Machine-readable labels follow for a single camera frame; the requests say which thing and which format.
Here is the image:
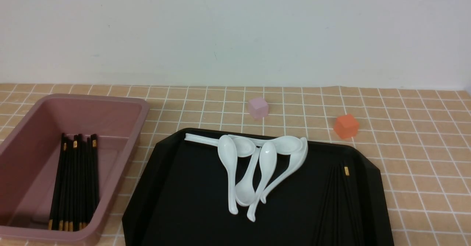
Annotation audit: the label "black chopstick gold band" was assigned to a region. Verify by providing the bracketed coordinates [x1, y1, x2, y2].
[343, 164, 365, 246]

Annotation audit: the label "pink translucent cube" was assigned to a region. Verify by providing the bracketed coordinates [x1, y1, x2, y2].
[248, 97, 269, 120]

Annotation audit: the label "white ceramic spoon horizontal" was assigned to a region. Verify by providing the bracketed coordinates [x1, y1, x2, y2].
[185, 133, 257, 157]

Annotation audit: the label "white ceramic spoon far left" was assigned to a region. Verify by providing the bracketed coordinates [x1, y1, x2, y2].
[217, 135, 238, 215]

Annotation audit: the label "white ceramic spoon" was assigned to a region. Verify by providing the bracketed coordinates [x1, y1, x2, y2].
[247, 142, 277, 222]
[217, 135, 238, 215]
[260, 137, 308, 204]
[251, 136, 303, 155]

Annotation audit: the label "white ceramic spoon centre right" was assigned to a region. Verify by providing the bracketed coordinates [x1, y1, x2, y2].
[247, 142, 277, 222]

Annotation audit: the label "white ceramic spoon top right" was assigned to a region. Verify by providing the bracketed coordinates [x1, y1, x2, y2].
[251, 136, 303, 155]

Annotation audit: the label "white ceramic spoon far right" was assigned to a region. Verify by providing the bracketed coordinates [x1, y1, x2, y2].
[260, 137, 308, 204]

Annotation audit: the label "white ceramic spoon centre bowl-down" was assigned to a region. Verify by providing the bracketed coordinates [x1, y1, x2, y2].
[235, 147, 260, 206]

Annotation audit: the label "orange cube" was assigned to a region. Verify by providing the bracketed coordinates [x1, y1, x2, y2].
[333, 114, 360, 139]

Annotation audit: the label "black chopstick on tray middle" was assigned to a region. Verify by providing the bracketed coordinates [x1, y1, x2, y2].
[323, 164, 341, 246]

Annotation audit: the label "black chopstick on tray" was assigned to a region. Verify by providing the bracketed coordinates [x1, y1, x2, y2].
[323, 164, 341, 246]
[313, 165, 334, 246]

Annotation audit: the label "black chopstick on tray left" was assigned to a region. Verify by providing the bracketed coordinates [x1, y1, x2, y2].
[313, 165, 334, 246]

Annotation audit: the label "black plastic tray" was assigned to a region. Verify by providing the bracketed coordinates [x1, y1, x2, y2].
[122, 128, 394, 246]

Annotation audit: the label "black chopstick leftmost in bin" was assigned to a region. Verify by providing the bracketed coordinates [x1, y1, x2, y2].
[48, 133, 67, 230]

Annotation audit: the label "pink plastic bin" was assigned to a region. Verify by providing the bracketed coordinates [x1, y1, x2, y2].
[0, 94, 150, 246]

